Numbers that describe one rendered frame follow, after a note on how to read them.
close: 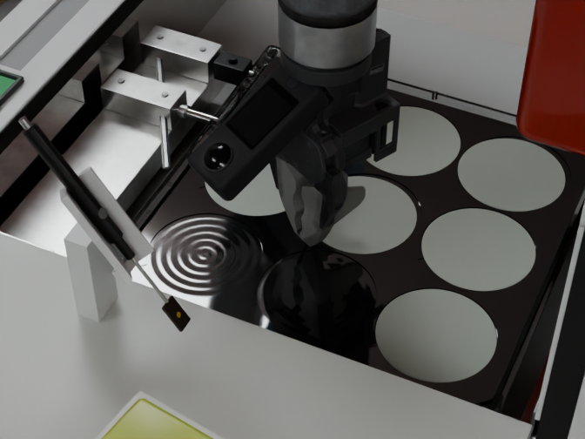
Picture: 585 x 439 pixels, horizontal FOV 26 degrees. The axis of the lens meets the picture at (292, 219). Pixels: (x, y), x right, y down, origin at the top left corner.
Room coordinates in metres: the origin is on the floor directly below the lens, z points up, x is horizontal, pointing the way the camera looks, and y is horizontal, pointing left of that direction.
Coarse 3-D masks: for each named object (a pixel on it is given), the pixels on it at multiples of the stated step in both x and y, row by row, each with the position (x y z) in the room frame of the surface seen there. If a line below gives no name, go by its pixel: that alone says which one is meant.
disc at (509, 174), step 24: (480, 144) 0.91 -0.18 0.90; (504, 144) 0.91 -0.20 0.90; (528, 144) 0.91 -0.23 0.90; (480, 168) 0.87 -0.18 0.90; (504, 168) 0.87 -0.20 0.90; (528, 168) 0.87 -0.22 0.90; (552, 168) 0.87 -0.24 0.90; (480, 192) 0.84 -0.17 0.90; (504, 192) 0.84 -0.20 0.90; (528, 192) 0.84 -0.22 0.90; (552, 192) 0.84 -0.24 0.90
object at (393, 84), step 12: (276, 48) 1.05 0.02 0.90; (396, 84) 0.99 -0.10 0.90; (408, 84) 0.99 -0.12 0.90; (420, 96) 0.98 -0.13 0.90; (432, 96) 0.98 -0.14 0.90; (444, 96) 0.97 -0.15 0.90; (468, 108) 0.96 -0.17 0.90; (480, 108) 0.96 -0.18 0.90; (492, 108) 0.96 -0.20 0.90; (504, 120) 0.94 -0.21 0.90
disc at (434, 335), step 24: (384, 312) 0.70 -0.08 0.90; (408, 312) 0.70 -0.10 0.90; (432, 312) 0.70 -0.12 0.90; (456, 312) 0.70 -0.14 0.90; (480, 312) 0.70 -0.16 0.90; (384, 336) 0.67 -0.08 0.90; (408, 336) 0.67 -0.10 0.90; (432, 336) 0.67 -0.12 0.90; (456, 336) 0.67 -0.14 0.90; (480, 336) 0.67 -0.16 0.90; (408, 360) 0.64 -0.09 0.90; (432, 360) 0.64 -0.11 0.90; (456, 360) 0.64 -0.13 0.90; (480, 360) 0.64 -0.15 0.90
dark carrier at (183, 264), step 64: (512, 128) 0.93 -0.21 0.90; (192, 192) 0.84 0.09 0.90; (448, 192) 0.84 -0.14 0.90; (576, 192) 0.84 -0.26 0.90; (192, 256) 0.76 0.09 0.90; (256, 256) 0.76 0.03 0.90; (320, 256) 0.76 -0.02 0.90; (384, 256) 0.76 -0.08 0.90; (256, 320) 0.69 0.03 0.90; (320, 320) 0.69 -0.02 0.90; (512, 320) 0.69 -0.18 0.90; (448, 384) 0.62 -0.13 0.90
